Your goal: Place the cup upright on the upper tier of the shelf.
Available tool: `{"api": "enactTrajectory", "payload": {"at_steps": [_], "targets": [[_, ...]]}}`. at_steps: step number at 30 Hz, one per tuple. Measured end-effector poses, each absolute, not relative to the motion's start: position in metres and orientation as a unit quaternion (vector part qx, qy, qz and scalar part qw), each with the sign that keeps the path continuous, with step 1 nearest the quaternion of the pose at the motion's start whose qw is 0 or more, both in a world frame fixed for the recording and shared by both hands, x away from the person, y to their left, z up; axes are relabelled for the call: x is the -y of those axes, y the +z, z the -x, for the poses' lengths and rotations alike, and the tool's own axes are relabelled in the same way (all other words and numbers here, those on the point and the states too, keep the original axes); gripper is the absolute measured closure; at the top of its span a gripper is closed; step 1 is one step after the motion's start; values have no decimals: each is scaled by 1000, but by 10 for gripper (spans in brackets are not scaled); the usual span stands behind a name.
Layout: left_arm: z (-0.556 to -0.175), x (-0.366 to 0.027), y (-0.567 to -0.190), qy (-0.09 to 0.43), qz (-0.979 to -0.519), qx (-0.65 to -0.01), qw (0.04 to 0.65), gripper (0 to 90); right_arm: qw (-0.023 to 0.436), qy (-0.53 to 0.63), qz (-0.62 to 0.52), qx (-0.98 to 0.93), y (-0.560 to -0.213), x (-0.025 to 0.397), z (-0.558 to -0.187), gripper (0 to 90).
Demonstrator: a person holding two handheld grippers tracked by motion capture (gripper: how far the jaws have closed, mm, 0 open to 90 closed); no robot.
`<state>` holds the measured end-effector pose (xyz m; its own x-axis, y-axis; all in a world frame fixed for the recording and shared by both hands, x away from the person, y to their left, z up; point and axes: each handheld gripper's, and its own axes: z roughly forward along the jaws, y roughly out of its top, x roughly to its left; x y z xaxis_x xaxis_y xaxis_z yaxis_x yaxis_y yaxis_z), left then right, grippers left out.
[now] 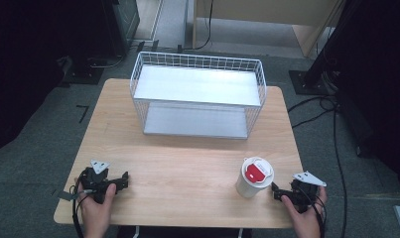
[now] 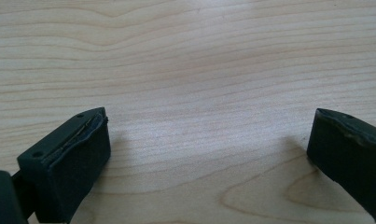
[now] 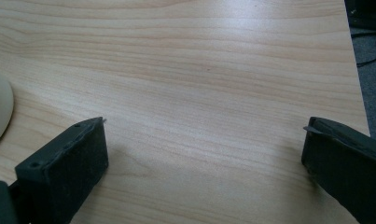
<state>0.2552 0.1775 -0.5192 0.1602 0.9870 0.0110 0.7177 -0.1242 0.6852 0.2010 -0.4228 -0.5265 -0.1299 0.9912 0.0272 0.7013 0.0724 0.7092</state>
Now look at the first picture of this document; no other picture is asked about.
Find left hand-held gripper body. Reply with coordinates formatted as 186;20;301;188
77;159;123;204

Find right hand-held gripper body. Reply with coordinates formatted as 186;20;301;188
287;170;328;214

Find white cup with red-tabbed lid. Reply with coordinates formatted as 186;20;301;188
234;156;275;199

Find person's left hand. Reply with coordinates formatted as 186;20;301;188
74;178;118;230

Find person's right hand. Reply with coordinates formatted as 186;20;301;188
281;185;329;231

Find grey tape tag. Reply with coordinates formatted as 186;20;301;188
57;189;80;202

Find person's dark clothing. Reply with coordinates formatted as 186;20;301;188
115;225;253;238

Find black stand with base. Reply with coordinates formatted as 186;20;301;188
288;0;364;97

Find black curtain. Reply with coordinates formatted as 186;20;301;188
0;0;119;158

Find dark cabinet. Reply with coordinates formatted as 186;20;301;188
100;0;142;58

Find light wooden furniture panel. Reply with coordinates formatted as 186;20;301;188
191;0;348;59

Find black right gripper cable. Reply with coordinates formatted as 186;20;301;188
303;186;329;238

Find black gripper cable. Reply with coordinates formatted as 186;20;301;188
303;186;329;238
69;184;96;238

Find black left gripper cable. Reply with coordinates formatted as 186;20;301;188
69;184;96;238

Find long black floor cable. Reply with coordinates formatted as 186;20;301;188
332;105;350;238

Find looped black floor cable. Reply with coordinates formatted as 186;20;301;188
287;94;339;130

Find black stand base plate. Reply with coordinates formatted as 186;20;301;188
62;57;105;86

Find white wire shelf rack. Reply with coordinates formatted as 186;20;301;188
129;51;268;141

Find thin black hanging cable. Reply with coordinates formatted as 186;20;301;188
177;0;215;54

